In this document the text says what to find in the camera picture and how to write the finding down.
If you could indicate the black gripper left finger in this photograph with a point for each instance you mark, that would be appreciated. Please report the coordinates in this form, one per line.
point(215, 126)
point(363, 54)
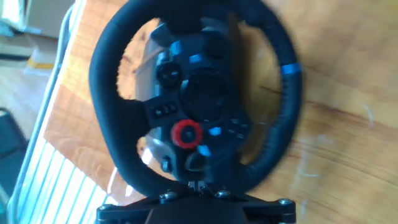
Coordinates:
point(130, 214)

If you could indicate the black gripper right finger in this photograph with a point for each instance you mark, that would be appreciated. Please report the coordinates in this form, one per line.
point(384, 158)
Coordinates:
point(270, 213)

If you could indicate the black racing steering wheel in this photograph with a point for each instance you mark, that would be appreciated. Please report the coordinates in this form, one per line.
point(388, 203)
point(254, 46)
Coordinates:
point(105, 93)

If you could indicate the orange wooden board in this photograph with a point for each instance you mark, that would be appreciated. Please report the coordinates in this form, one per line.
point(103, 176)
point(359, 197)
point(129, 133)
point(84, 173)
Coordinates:
point(342, 124)

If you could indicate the black office chair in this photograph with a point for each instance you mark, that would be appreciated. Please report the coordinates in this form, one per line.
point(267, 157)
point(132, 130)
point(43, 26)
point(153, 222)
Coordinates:
point(12, 146)

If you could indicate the grey metal tube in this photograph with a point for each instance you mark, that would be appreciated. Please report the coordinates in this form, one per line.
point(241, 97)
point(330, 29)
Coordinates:
point(51, 93)

